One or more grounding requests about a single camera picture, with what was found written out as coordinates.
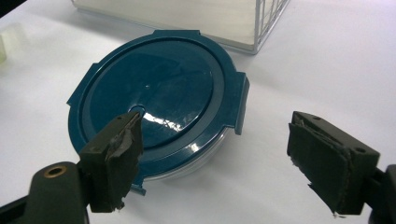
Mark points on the round container with blue lid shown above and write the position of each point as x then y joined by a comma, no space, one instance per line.
174,77

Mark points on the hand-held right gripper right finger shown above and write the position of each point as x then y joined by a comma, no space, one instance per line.
327,161

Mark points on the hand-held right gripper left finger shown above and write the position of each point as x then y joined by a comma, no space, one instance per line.
118,161

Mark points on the green plastic tray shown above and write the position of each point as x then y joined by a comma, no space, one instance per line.
2,49

